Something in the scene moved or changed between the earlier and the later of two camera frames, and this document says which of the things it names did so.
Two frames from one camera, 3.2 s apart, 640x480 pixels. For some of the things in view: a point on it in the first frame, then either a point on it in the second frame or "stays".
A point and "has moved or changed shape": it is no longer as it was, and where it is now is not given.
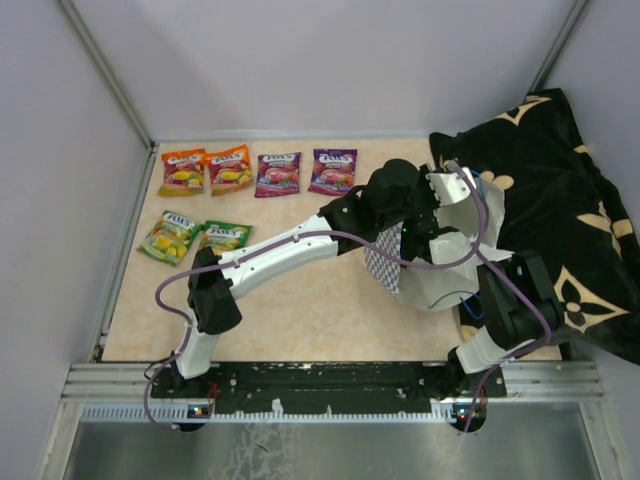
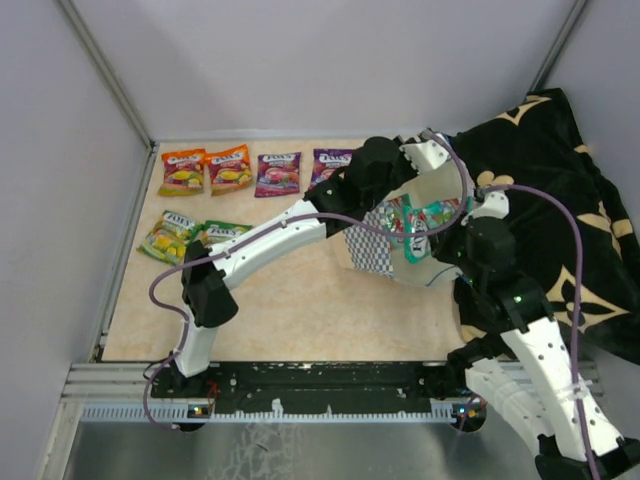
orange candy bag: [183, 172] stays
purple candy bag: [333, 171] stays
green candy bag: [171, 238] stays
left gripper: [434, 203] → [399, 141]
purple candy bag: [278, 174] stays
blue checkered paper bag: [448, 279] has moved or changed shape
